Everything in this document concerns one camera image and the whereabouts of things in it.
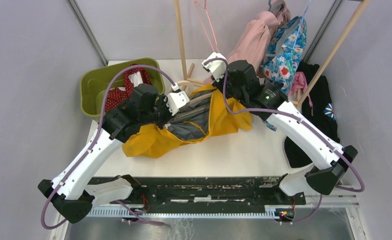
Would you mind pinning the yellow skirt grey lining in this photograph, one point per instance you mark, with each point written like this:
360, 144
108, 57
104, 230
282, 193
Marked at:
221, 119

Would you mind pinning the wooden hanger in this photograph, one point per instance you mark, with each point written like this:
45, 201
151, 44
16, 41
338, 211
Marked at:
199, 98

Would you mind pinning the red polka dot skirt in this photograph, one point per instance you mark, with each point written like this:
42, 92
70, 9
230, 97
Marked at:
131, 79

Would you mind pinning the pink garment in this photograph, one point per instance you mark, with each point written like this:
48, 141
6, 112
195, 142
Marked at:
257, 36

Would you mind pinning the pink wire hanger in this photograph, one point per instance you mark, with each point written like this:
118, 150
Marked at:
202, 12

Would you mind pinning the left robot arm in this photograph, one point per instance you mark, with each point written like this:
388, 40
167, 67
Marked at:
70, 192

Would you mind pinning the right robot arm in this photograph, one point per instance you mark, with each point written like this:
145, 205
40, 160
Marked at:
331, 160

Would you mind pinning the wooden clothes rack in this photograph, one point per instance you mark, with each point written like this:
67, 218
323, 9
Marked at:
300, 98

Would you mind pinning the green plastic basket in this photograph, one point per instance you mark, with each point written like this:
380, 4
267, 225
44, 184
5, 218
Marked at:
94, 83

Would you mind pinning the blue floral garment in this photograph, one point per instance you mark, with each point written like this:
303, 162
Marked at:
284, 53

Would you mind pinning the black garment with flower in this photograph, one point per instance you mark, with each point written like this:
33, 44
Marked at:
317, 108

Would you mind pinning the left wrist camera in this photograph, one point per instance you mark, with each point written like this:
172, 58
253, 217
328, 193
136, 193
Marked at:
176, 99

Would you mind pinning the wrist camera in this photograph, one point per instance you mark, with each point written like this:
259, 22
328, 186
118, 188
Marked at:
176, 99
216, 65

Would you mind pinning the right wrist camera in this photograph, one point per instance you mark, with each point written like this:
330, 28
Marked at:
216, 65

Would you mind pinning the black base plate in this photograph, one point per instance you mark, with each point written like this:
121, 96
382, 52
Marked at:
211, 195

